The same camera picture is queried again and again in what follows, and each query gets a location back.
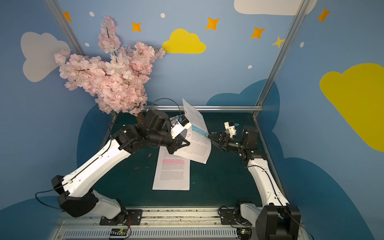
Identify aluminium right frame post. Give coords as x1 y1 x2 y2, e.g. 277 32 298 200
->
252 0 311 120

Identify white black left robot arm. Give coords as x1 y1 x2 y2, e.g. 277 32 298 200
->
51 110 192 225

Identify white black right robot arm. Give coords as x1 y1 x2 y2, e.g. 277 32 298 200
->
208 127 301 240

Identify pink cherry blossom tree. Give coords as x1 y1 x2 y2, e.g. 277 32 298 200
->
54 16 166 117

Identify right circuit board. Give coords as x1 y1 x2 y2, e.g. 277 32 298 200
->
236 228 253 240

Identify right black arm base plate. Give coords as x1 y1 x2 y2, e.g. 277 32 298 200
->
218 207 252 228

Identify purple highlighted paper document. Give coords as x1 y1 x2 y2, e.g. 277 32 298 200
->
170 116 182 129

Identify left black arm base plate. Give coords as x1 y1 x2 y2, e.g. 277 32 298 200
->
100 209 143 226

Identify left green circuit board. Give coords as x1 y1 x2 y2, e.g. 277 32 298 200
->
109 228 129 240

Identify aluminium left frame post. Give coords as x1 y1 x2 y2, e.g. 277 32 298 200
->
45 0 85 56

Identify aluminium back frame bar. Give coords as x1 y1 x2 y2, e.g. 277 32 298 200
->
144 105 263 112

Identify aluminium front rail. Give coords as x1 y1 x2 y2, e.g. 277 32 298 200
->
49 207 246 240

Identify pink highlighted paper document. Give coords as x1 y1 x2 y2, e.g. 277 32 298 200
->
152 147 190 191

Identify aluminium frame post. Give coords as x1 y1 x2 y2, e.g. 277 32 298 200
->
252 0 311 120
45 0 85 56

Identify blue highlighted paper document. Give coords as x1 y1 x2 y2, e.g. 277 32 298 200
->
174 99 212 164

